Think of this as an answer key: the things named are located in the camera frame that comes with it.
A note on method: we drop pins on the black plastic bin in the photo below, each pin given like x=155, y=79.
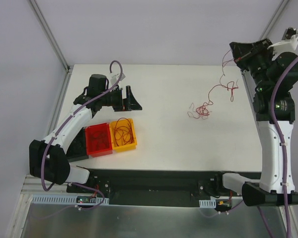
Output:
x=77, y=149

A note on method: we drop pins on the left aluminium frame post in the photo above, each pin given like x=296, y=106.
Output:
x=49, y=34

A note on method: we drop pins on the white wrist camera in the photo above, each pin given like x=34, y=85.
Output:
x=115, y=77
x=288, y=43

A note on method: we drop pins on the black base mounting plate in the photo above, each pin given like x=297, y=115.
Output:
x=156, y=187

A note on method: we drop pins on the yellow plastic bin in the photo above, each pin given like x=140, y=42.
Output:
x=123, y=136

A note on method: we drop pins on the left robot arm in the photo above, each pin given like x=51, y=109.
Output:
x=47, y=157

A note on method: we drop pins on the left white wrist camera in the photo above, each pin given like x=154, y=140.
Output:
x=115, y=77

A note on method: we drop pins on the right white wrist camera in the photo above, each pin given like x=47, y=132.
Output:
x=288, y=43

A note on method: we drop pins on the aluminium frame post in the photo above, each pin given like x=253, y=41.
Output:
x=49, y=34
x=282, y=6

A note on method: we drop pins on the right aluminium frame post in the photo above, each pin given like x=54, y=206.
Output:
x=282, y=6

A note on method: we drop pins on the red plastic bin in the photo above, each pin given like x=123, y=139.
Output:
x=98, y=140

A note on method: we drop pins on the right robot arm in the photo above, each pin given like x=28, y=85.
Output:
x=274, y=75

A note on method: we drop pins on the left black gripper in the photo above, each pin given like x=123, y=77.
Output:
x=125, y=99

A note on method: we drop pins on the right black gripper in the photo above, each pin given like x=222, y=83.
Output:
x=255, y=56

